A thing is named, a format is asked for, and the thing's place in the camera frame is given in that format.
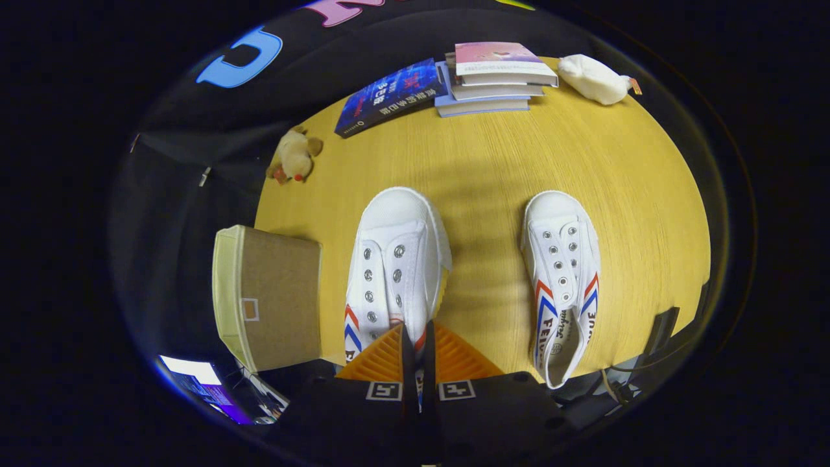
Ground white canvas shoe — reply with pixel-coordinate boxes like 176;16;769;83
343;186;453;406
520;189;602;390

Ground dark blue book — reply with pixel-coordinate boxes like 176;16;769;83
333;58;449;139

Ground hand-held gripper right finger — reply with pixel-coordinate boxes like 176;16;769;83
423;320;573;466

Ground tan plush dog toy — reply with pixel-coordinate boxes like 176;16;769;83
265;126;324;186

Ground black flat bar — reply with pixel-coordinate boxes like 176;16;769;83
642;306;682;357

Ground white plush toy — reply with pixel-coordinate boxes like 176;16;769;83
557;53;643;107

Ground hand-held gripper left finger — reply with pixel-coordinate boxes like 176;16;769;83
276;323;420;466

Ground light blue book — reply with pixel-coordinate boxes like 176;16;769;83
433;61;533;119

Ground beige fabric storage box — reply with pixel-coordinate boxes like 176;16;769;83
211;224;324;374

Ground laptop screen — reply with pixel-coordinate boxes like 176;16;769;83
156;354;255;426

